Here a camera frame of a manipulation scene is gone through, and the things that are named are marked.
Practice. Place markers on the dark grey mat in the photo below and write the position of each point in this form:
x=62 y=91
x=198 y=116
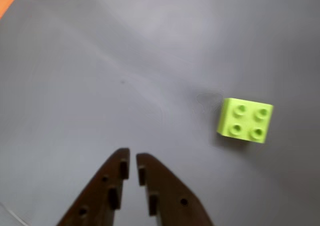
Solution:
x=150 y=60

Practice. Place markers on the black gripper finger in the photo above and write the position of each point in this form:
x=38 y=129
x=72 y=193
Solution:
x=172 y=201
x=97 y=198

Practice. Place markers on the green lego block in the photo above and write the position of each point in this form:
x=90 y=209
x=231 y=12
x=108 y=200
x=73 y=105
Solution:
x=243 y=120

